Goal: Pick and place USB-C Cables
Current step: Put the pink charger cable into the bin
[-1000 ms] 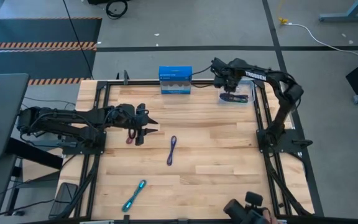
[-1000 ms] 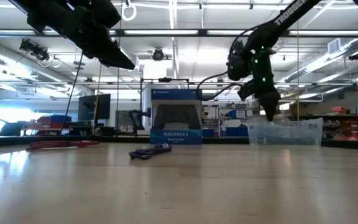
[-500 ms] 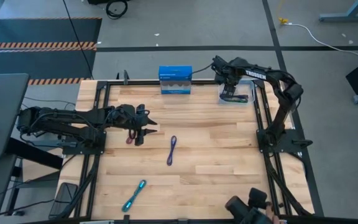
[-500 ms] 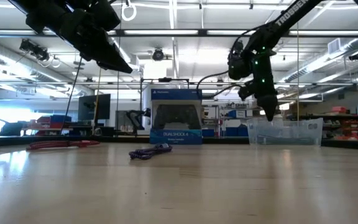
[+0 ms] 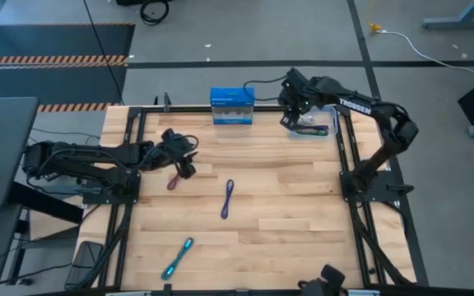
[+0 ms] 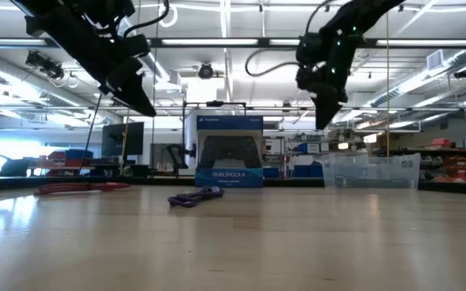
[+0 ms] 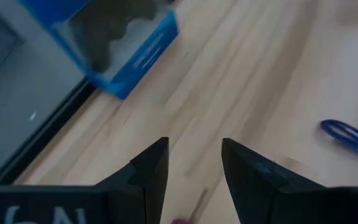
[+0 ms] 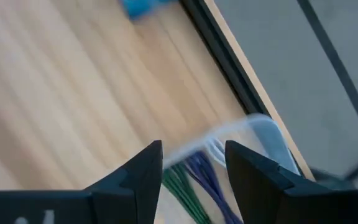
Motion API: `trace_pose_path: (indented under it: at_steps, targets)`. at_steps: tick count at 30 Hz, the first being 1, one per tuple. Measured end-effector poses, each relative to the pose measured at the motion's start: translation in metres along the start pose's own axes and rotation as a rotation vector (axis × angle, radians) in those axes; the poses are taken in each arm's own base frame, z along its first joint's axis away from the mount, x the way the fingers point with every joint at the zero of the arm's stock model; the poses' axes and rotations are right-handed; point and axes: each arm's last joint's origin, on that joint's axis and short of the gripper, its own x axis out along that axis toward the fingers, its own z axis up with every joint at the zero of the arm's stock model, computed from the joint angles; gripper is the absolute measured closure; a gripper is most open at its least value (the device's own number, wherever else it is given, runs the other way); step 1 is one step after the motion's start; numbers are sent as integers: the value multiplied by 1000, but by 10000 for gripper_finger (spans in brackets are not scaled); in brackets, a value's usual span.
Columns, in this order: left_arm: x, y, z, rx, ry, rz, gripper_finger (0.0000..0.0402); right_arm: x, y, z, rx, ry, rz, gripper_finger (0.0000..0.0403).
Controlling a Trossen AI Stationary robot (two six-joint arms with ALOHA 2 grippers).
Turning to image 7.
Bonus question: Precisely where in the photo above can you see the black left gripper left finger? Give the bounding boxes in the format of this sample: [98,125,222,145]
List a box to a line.
[0,137,170,224]

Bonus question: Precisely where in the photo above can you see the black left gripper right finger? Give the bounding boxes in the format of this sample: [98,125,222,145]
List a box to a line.
[222,138,358,224]

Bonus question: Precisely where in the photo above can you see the blue USB-C cable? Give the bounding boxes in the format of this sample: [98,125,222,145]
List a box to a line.
[320,119,358,158]

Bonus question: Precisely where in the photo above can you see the blue PlayStation controller box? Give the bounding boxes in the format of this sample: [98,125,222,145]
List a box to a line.
[17,0,179,100]

